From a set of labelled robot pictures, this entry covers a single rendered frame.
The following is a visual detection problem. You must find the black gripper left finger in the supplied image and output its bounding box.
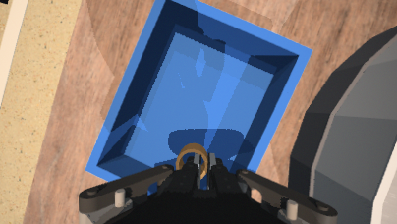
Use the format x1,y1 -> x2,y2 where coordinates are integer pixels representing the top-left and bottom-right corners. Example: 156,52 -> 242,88
79,153 -> 201,224

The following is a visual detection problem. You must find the blue crate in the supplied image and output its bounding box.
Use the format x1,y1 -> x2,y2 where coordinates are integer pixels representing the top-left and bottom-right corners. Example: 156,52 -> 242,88
85,0 -> 312,182

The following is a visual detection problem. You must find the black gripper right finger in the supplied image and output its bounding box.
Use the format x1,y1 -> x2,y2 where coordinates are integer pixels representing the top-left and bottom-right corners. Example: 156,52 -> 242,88
207,153 -> 338,224

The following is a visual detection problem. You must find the bronze bushing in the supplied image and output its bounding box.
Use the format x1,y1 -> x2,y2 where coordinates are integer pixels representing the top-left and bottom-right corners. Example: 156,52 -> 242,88
176,143 -> 208,179

